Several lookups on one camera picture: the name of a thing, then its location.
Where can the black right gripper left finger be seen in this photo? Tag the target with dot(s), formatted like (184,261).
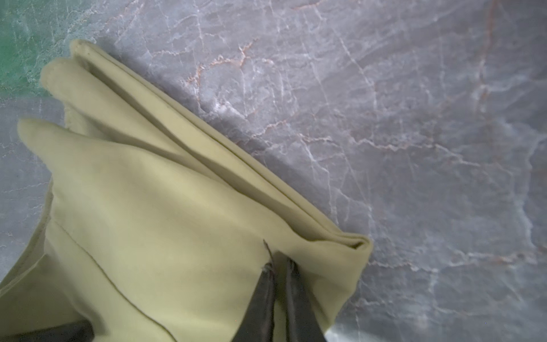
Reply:
(258,322)

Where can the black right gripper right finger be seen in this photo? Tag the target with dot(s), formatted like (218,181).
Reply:
(301,322)

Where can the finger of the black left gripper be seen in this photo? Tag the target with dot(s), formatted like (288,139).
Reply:
(80,331)

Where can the olive khaki skirt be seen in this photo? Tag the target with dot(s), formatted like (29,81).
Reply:
(156,227)

